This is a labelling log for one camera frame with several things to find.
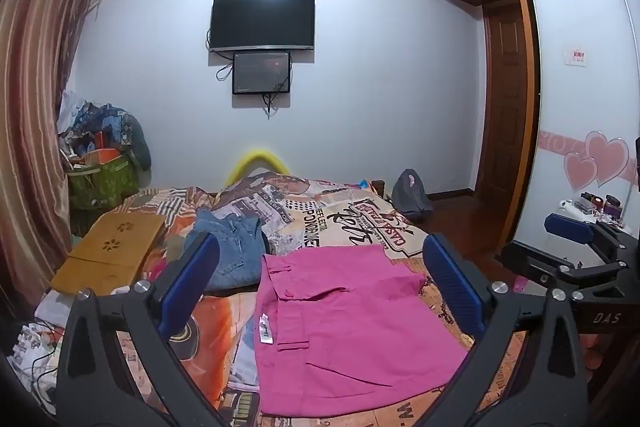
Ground pink pants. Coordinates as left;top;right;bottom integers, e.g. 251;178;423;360
254;244;475;419

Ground wooden lap desk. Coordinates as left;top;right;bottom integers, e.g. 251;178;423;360
50;211;167;297

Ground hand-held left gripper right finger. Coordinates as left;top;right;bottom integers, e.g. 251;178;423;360
422;233;588;427

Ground blue jeans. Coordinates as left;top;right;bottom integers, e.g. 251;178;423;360
182;208;273;292

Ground heart patterned sliding door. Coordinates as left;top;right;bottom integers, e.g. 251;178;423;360
510;0;640;258

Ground striped curtain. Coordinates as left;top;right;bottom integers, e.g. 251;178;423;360
0;0;107;308

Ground green storage box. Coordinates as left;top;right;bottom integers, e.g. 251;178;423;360
67;150;140;210

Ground wooden door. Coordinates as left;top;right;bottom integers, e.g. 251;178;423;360
475;0;540;202

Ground printed blanket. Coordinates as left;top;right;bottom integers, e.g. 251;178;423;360
30;172;591;427

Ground black wall television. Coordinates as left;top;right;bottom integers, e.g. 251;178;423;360
208;0;316;52

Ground small black monitor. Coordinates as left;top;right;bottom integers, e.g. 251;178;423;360
232;51;293;96

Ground pile of clothes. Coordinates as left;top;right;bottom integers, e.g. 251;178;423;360
57;92;152;170

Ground yellow curved headboard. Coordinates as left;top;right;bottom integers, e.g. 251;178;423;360
225;150;292;188

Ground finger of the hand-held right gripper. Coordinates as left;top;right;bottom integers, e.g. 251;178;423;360
544;213;608;254
499;241;583;290

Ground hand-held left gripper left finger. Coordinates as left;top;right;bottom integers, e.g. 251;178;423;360
56;232;228;427

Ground grey backpack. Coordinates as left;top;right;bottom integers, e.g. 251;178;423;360
391;168;434;223

